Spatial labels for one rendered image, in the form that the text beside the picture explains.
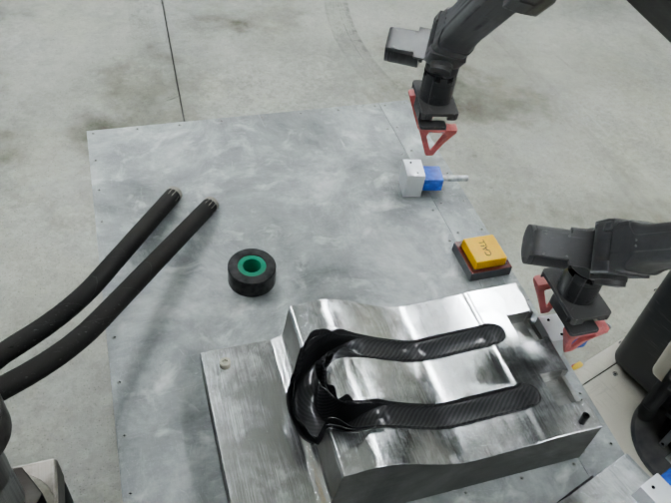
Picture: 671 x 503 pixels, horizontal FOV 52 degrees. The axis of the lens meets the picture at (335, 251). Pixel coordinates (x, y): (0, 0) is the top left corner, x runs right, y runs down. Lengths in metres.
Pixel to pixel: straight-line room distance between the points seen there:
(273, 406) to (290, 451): 0.07
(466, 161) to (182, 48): 1.37
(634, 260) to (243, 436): 0.53
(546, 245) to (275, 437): 0.45
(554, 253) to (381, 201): 0.46
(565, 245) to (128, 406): 0.65
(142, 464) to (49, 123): 2.07
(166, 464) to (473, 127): 2.28
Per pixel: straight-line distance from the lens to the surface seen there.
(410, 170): 1.34
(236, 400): 0.98
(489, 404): 1.00
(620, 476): 1.05
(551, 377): 1.07
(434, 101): 1.23
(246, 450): 0.94
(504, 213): 2.63
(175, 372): 1.08
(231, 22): 3.51
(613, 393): 1.88
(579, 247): 0.99
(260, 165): 1.40
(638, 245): 0.88
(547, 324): 1.15
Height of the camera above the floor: 1.70
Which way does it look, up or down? 46 degrees down
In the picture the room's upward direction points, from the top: 8 degrees clockwise
